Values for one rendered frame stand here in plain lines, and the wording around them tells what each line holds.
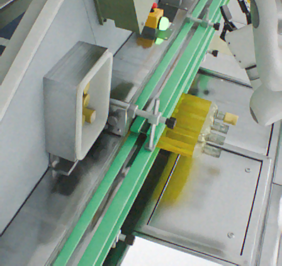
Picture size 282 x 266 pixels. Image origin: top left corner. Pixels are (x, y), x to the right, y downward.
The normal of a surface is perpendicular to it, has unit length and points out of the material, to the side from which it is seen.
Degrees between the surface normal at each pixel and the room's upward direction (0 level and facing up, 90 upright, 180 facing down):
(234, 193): 90
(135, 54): 90
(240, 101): 90
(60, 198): 90
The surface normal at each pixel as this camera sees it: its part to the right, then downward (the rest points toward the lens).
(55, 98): -0.34, 0.59
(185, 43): 0.11, -0.76
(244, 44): -0.60, 0.37
